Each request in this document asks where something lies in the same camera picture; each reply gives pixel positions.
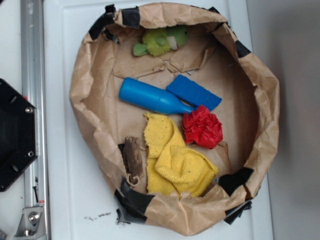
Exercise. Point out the blue sponge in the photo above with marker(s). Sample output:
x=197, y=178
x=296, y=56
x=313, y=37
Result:
x=192, y=93

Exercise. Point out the blue plastic bottle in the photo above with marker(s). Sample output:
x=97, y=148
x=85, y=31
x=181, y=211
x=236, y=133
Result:
x=151, y=98

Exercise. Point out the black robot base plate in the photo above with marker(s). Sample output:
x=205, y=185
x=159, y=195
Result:
x=17, y=135

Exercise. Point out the white plastic tray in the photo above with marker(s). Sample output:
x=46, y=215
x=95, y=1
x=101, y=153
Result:
x=82, y=207

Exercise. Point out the brown wood piece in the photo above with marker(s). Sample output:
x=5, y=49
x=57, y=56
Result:
x=132, y=159

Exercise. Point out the brown paper bag bin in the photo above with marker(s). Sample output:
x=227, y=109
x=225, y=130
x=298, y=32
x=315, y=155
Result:
x=214, y=58

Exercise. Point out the green plush toy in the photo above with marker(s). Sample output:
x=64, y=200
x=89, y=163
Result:
x=159, y=41

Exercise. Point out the red crumpled paper ball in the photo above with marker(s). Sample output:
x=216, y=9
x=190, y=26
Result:
x=202, y=128

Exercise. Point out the metal corner bracket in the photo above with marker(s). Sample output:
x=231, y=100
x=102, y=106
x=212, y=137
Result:
x=32, y=224

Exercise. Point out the yellow towel cloth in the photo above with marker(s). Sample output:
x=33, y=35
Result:
x=170, y=165

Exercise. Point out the aluminium frame rail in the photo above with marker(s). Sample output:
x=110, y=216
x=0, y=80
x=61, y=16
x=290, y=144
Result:
x=36, y=183

